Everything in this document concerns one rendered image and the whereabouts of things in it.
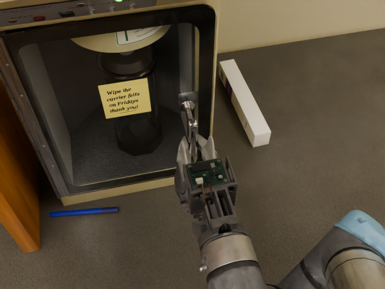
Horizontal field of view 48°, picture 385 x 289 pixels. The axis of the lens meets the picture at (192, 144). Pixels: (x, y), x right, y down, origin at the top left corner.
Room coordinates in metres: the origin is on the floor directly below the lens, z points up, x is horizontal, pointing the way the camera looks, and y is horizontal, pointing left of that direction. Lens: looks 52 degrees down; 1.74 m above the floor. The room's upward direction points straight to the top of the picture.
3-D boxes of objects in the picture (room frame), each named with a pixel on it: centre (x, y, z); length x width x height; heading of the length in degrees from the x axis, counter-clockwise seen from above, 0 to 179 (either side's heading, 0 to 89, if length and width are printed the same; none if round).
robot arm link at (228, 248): (0.24, -0.05, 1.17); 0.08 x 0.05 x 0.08; 103
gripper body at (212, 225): (0.32, -0.03, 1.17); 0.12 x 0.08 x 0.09; 13
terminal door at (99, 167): (0.48, 0.12, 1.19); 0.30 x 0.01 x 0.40; 103
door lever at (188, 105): (0.48, 0.00, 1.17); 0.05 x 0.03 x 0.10; 13
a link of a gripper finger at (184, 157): (0.42, 0.01, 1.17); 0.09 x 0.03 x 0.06; 17
